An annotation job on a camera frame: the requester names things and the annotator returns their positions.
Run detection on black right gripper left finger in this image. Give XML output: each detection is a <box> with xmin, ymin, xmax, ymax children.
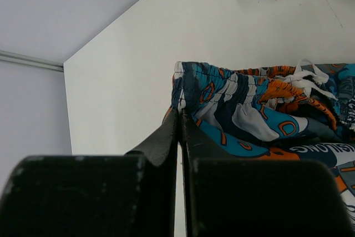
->
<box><xmin>1</xmin><ymin>108</ymin><xmax>178</xmax><ymax>236</ymax></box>

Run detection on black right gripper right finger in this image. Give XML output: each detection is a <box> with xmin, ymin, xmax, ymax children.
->
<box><xmin>180</xmin><ymin>112</ymin><xmax>349</xmax><ymax>236</ymax></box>

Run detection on blue orange patterned shorts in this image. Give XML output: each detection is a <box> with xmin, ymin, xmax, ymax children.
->
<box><xmin>171</xmin><ymin>62</ymin><xmax>354</xmax><ymax>236</ymax></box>

